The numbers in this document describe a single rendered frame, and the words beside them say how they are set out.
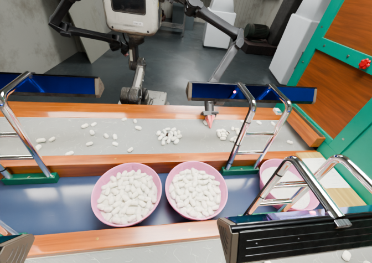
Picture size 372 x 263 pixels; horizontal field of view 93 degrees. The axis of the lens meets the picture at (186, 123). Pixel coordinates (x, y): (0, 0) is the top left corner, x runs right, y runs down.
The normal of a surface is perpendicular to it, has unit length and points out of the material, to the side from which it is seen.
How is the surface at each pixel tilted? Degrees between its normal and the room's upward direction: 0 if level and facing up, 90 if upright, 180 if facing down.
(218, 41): 90
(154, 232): 0
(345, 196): 0
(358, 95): 90
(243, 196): 0
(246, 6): 90
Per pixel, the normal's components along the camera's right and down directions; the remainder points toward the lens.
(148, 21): -0.01, 0.64
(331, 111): -0.99, 0.00
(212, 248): 0.11, -0.76
